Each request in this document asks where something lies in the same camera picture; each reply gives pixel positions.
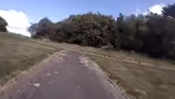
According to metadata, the dry grass strip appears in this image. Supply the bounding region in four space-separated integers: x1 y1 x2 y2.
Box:
29 36 175 71

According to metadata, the grey asphalt path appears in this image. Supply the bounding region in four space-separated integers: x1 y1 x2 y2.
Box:
0 40 159 99

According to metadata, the dense wood of trees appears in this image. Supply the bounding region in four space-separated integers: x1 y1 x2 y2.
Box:
25 0 175 64

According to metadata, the dry grass patch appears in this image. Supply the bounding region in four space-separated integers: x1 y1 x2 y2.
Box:
80 53 175 99

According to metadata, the dry grass verge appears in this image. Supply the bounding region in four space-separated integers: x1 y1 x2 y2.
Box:
0 30 69 99

